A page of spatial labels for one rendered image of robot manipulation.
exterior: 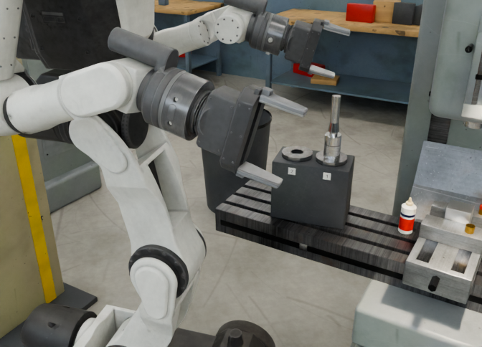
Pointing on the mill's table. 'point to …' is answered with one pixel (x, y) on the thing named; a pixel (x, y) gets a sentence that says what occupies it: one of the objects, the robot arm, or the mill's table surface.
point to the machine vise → (442, 263)
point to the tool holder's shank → (334, 115)
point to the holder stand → (312, 187)
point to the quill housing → (455, 51)
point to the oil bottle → (407, 217)
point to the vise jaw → (450, 234)
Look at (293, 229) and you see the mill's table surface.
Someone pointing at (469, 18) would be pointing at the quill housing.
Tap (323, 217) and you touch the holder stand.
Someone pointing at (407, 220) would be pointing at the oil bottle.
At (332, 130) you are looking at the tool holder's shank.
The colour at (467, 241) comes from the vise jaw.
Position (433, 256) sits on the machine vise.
